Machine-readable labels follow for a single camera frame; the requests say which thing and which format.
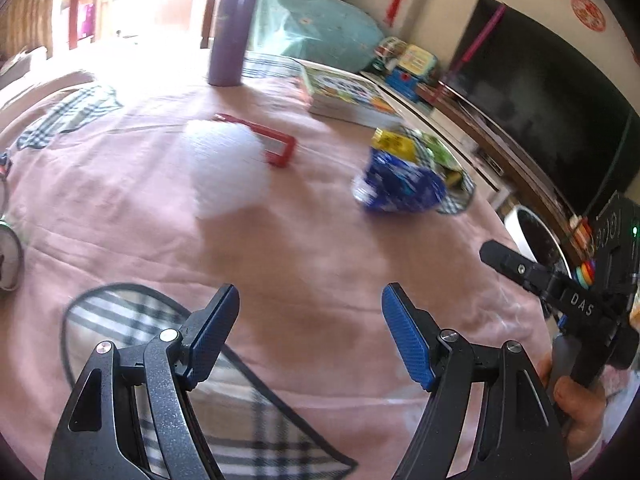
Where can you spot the white television stand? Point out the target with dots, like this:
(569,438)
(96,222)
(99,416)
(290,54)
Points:
(485,160)

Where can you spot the pink stick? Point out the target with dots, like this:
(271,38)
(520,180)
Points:
(477,37)

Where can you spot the beige patterned curtain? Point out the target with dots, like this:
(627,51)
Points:
(25,7)

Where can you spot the round red wall sticker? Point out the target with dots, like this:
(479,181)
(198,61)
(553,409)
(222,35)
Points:
(588,11)

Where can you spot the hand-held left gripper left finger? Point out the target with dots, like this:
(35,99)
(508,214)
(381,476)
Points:
(212,332)

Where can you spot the blue toy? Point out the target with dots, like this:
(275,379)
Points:
(402,84)

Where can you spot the teal dust cover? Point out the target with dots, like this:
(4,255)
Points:
(310,25)

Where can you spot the person's right hand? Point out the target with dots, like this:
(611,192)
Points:
(580,410)

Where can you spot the colourful picture book box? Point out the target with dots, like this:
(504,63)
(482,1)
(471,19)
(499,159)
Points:
(345,92)

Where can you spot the purple thermos bottle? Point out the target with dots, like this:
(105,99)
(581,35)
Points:
(231,35)

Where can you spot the crushed red can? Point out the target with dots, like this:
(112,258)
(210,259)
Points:
(4,162)

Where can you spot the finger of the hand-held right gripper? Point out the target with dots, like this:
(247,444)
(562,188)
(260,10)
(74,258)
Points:
(520,267)

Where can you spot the white foam net sleeve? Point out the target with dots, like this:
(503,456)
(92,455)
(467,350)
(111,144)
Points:
(225,170)

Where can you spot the pink blanket with plaid patches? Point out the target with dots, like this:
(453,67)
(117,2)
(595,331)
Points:
(310,270)

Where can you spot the beige sofa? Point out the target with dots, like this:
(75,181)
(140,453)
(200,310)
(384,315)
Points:
(35,75)

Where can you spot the crushed green can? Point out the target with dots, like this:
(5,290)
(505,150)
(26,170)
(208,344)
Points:
(10,255)

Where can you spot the green foil packet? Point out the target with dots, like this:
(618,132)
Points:
(440,155)

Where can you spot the round cage ball toy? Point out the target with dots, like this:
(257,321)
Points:
(386,49)

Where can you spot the gold foil packet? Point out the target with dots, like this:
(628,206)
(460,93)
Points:
(395,144)

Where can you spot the black flat television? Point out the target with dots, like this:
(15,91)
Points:
(545,100)

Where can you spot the red box frame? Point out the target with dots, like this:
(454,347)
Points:
(282,147)

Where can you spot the red toy house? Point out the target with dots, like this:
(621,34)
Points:
(582,230)

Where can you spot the yellow toy box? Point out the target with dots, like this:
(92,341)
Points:
(417,62)

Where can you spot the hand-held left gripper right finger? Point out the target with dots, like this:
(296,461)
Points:
(407,332)

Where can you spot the blue snack packet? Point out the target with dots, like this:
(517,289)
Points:
(400,185)

